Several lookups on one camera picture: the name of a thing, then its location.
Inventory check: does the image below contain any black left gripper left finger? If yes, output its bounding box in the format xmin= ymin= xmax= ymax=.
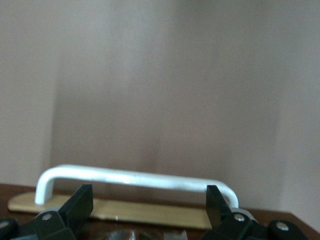
xmin=0 ymin=184 xmax=94 ymax=240

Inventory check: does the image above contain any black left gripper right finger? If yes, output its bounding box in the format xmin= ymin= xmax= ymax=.
xmin=202 ymin=184 xmax=308 ymax=240

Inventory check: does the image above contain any wooden drawer with white handle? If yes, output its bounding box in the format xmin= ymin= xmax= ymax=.
xmin=0 ymin=163 xmax=320 ymax=240

